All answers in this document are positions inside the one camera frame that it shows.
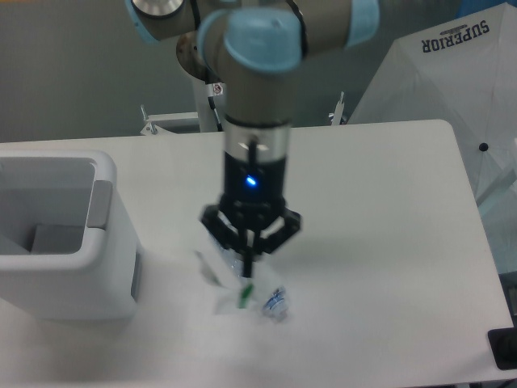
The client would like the black cable on pedestal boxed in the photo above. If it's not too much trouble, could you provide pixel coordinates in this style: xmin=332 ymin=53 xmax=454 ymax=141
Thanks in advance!
xmin=204 ymin=68 xmax=225 ymax=133

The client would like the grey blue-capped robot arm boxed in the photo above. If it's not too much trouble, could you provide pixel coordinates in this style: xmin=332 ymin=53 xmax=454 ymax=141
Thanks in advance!
xmin=126 ymin=1 xmax=380 ymax=278

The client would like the clear crushed plastic bottle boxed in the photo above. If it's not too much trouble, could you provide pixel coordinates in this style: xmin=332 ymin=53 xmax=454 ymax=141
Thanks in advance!
xmin=205 ymin=230 xmax=292 ymax=323

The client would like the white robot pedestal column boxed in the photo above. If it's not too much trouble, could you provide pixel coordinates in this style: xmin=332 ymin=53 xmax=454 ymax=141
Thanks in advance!
xmin=175 ymin=32 xmax=231 ymax=133

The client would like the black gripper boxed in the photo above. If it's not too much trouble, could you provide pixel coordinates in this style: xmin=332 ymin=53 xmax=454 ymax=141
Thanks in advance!
xmin=200 ymin=153 xmax=302 ymax=279

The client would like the clear plastic wrapper green print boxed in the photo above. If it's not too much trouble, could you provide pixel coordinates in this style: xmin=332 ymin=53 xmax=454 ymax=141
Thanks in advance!
xmin=193 ymin=242 xmax=284 ymax=316

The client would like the white umbrella with lettering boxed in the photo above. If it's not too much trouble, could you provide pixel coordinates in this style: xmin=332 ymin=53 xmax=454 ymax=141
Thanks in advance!
xmin=350 ymin=2 xmax=516 ymax=196

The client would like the black device at table edge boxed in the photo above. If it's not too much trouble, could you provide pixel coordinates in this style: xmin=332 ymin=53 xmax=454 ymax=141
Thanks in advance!
xmin=488 ymin=327 xmax=516 ymax=370

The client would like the white metal base frame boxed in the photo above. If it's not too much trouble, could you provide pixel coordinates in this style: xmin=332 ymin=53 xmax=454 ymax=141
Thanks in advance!
xmin=139 ymin=91 xmax=348 ymax=137

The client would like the white grey trash can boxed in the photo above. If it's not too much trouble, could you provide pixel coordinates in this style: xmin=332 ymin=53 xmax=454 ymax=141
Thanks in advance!
xmin=1 ymin=150 xmax=141 ymax=320

